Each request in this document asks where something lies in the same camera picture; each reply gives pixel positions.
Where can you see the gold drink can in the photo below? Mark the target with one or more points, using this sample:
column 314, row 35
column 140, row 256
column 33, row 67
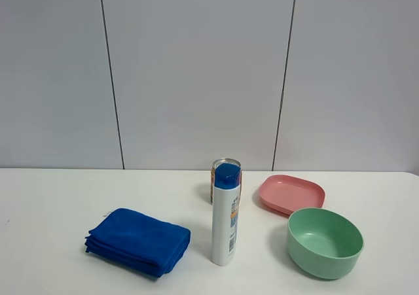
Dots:
column 215, row 165

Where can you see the white bottle with blue cap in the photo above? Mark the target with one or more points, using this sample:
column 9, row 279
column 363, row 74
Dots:
column 226, row 202

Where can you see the folded blue microfiber cloth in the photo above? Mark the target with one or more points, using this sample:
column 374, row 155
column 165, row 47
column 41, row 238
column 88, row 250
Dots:
column 139, row 242

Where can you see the green plastic bowl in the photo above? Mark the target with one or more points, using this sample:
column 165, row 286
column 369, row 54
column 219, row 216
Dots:
column 323, row 243

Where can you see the pink square plate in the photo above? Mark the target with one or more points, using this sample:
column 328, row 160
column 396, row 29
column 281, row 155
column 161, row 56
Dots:
column 286, row 194

